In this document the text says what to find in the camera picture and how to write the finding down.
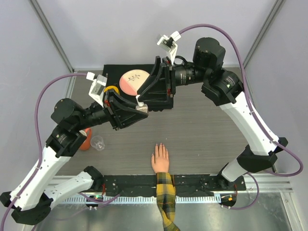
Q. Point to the pink cream plate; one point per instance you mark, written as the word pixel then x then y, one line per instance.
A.
pixel 131 81

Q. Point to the mannequin hand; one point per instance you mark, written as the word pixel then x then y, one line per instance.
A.
pixel 160 159

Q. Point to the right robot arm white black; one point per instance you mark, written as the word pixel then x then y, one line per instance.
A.
pixel 225 89

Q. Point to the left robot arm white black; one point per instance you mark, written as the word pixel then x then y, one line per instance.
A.
pixel 33 199

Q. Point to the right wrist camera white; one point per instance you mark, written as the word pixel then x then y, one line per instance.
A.
pixel 168 43

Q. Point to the clear plastic cup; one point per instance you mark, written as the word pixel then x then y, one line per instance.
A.
pixel 97 143

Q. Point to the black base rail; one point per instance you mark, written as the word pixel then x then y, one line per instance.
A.
pixel 192 185

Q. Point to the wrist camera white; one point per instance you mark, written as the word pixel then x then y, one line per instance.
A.
pixel 168 43
pixel 97 87

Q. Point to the white cable duct strip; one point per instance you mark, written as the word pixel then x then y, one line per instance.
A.
pixel 78 199

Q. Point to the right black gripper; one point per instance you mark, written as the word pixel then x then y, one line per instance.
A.
pixel 156 89

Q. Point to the glitter nail polish bottle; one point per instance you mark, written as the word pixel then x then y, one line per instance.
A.
pixel 143 108

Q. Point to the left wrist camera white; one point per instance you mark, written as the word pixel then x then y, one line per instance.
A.
pixel 97 87

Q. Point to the orange mug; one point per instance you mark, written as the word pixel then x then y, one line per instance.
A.
pixel 86 144

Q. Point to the yellow plaid sleeve forearm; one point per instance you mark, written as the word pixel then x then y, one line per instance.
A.
pixel 166 200

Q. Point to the black cloth placemat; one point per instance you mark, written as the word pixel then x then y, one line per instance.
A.
pixel 115 72

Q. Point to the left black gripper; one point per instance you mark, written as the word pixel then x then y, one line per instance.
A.
pixel 123 115

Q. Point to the yellow mug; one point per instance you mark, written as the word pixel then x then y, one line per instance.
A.
pixel 112 87

